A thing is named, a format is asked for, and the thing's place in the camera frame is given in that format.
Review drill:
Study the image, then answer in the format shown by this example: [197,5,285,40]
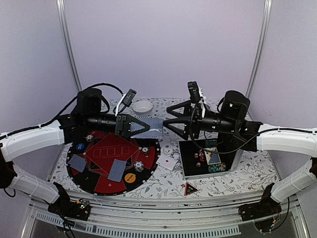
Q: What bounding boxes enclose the front aluminium rail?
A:
[21,192,313,238]

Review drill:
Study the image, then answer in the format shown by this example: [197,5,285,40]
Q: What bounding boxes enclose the red black 100 chip stack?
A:
[141,147,150,156]

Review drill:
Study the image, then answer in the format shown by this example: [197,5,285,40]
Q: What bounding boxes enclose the ace of diamonds card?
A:
[156,154,177,171]

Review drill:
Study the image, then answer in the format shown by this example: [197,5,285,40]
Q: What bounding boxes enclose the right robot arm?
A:
[163,89,317,216]

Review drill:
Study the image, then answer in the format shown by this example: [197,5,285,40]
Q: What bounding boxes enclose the poker chip row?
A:
[208,163,226,173]
[205,140,217,148]

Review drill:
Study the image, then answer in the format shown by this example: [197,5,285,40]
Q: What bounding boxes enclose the round red black poker mat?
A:
[66,131,160,196]

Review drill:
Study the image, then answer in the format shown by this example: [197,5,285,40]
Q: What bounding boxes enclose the boxed card deck ace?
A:
[204,147,221,165]

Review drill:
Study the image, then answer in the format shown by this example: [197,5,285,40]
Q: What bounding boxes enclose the white ceramic bowl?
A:
[132,100,153,115]

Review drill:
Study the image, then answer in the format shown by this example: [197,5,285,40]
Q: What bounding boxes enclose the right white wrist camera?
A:
[187,81,207,118]

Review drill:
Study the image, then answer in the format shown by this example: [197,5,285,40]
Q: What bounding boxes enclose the orange big blind button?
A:
[124,173,136,183]

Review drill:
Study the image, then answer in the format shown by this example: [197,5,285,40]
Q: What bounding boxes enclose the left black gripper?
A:
[85,113,150,137]

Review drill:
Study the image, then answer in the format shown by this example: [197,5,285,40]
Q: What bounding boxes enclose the dealt blue playing cards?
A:
[108,159,127,182]

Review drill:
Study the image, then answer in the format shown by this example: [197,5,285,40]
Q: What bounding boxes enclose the lower poker chip row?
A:
[208,163,226,173]

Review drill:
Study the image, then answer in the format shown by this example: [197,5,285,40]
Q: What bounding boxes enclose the right aluminium frame post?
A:
[245,0,272,99]

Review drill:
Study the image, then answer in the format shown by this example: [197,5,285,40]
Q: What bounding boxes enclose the red black triangle card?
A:
[184,182,198,196]

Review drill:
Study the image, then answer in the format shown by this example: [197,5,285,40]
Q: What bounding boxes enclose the aluminium frame post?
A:
[245,0,272,99]
[56,0,82,92]

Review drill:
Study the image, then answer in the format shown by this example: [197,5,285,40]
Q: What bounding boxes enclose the aluminium poker chip case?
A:
[166,139,242,180]

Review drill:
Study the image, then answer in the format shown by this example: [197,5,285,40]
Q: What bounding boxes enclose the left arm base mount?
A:
[48,197,91,221]

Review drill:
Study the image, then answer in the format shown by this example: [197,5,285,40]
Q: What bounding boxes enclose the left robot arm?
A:
[0,85,150,215]

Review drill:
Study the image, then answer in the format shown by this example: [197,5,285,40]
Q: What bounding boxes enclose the upper poker chip row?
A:
[205,140,217,148]

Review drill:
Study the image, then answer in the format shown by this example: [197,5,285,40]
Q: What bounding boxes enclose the left aluminium frame post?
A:
[56,0,82,92]

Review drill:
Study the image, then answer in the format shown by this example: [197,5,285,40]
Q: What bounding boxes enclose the blue white chip stack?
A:
[85,134,94,142]

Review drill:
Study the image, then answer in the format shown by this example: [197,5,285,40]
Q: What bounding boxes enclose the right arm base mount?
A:
[238,198,282,221]

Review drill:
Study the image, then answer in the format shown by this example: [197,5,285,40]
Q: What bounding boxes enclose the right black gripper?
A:
[163,100,238,140]

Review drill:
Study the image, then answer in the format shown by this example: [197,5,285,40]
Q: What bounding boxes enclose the red dice group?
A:
[194,151,206,167]

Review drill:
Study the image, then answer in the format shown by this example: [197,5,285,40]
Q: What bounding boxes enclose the blue small blind button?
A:
[76,143,85,151]

